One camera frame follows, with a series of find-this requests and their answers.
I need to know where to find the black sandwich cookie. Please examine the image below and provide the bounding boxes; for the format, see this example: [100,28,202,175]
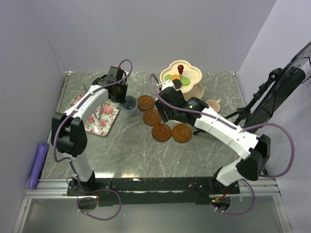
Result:
[172,79,182,89]

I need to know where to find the light blue mug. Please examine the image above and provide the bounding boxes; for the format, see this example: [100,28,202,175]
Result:
[121,95,138,116]

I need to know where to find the brown wooden coaster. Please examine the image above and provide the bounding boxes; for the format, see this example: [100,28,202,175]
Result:
[152,123,172,142]
[142,109,162,126]
[137,95,155,111]
[172,124,192,143]

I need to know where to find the metal fork tongs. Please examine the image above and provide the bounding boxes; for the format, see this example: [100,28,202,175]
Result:
[83,84,104,120]

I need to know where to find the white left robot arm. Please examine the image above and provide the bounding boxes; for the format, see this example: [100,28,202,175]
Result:
[51,67,128,195]

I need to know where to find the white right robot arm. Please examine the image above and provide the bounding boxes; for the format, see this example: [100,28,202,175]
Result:
[155,87,271,193]

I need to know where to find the cream three-tier cake stand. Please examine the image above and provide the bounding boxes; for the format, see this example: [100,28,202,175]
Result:
[159,60,204,100]

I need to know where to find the floral serving tray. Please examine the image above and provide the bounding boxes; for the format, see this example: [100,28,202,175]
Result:
[65,94,121,137]

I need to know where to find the pink teacup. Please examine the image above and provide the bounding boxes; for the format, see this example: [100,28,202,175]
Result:
[206,100,221,112]

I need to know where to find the black tripod stand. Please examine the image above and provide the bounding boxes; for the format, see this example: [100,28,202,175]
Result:
[225,68,285,127]

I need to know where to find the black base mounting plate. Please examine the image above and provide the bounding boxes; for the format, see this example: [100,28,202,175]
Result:
[67,177,240,207]

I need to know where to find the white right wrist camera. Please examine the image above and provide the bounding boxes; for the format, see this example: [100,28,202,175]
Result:
[157,80,175,91]

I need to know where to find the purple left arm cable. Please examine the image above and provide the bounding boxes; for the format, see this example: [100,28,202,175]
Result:
[52,59,133,195]

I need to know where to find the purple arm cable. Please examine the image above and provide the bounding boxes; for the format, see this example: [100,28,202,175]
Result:
[149,73,295,216]
[52,59,133,195]

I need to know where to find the purple handle tool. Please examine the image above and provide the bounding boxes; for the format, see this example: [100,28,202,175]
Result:
[28,142,49,189]

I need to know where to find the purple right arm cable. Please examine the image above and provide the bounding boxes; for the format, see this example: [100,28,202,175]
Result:
[149,73,295,216]

